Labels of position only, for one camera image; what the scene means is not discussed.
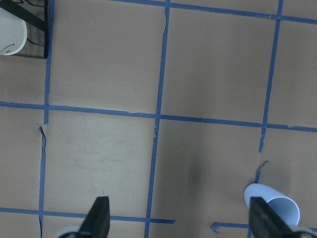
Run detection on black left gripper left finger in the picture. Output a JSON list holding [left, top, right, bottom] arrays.
[[78, 196, 110, 238]]

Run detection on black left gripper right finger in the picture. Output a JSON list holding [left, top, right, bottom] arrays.
[[249, 197, 293, 238]]

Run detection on white mug with face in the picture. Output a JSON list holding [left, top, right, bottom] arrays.
[[0, 8, 27, 56]]

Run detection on black wire mug rack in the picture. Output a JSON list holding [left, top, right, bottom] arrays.
[[0, 0, 51, 59]]

